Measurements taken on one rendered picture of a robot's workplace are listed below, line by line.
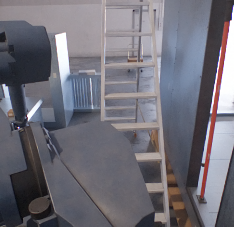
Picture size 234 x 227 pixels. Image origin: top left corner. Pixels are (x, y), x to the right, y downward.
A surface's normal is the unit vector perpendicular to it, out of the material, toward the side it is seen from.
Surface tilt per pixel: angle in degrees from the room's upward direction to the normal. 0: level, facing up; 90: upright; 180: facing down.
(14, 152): 30
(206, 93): 90
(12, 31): 47
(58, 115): 90
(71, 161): 16
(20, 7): 90
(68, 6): 90
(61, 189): 25
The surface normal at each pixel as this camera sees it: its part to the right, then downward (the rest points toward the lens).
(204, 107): -0.01, 0.39
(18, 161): 0.31, -0.46
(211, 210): -0.01, -0.92
